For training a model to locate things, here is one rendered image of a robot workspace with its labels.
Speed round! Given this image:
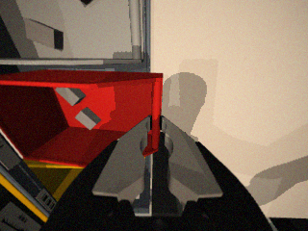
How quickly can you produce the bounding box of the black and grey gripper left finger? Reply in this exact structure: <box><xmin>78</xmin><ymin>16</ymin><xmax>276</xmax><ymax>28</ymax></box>
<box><xmin>41</xmin><ymin>115</ymin><xmax>152</xmax><ymax>231</ymax></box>

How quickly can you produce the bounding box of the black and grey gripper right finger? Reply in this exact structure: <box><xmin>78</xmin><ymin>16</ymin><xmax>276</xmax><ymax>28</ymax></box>
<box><xmin>160</xmin><ymin>115</ymin><xmax>273</xmax><ymax>231</ymax></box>

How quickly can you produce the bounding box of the yellow open bin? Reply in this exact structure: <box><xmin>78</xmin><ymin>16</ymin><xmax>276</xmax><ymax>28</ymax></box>
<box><xmin>23</xmin><ymin>158</ymin><xmax>84</xmax><ymax>201</ymax></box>

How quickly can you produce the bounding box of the dark grey metal shelf rack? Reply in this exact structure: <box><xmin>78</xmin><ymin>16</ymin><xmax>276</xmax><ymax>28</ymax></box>
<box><xmin>0</xmin><ymin>0</ymin><xmax>152</xmax><ymax>217</ymax></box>

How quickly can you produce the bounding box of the red bin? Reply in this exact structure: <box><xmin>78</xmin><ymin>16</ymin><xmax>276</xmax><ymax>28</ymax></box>
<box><xmin>0</xmin><ymin>69</ymin><xmax>164</xmax><ymax>167</ymax></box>

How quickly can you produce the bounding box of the yellow flat bar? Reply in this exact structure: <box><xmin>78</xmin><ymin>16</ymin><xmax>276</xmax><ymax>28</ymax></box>
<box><xmin>0</xmin><ymin>172</ymin><xmax>48</xmax><ymax>222</ymax></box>

